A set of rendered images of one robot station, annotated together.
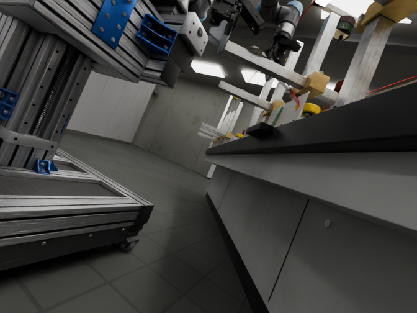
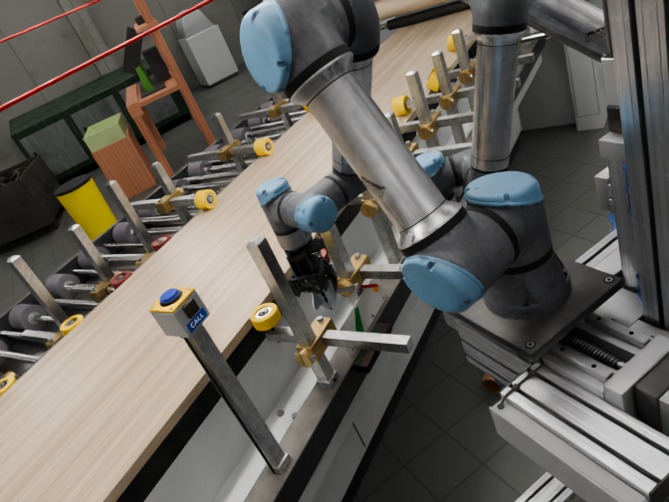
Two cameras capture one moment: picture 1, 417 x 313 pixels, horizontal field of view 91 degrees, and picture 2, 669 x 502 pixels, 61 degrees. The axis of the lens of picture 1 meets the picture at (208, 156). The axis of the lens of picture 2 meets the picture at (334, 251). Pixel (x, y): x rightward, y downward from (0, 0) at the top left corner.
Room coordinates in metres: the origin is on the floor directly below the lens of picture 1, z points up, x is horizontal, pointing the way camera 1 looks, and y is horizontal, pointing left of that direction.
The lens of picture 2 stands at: (1.63, 0.76, 1.71)
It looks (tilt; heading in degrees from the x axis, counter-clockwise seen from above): 29 degrees down; 226
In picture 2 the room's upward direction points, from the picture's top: 24 degrees counter-clockwise
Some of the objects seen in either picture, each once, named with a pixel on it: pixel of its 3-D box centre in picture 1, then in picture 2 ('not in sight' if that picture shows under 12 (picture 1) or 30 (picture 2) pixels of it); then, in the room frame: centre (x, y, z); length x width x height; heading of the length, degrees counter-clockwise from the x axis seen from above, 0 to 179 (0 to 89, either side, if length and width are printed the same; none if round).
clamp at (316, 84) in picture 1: (307, 89); (352, 275); (0.66, -0.21, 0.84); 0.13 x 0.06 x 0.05; 5
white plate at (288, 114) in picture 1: (282, 115); (363, 313); (0.71, -0.18, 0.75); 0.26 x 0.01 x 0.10; 5
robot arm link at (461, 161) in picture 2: not in sight; (477, 166); (0.57, 0.20, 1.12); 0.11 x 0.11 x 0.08; 34
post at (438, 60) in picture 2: not in sight; (452, 110); (-0.32, -0.30, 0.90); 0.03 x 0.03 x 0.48; 5
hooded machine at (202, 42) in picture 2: not in sight; (204, 46); (-5.13, -7.02, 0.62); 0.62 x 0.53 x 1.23; 155
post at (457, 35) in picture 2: not in sight; (470, 85); (-0.56, -0.32, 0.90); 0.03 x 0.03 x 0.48; 5
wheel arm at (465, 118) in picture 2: not in sight; (435, 122); (-0.11, -0.26, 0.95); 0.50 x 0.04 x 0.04; 95
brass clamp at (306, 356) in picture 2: (273, 110); (315, 342); (0.91, -0.19, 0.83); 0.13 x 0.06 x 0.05; 5
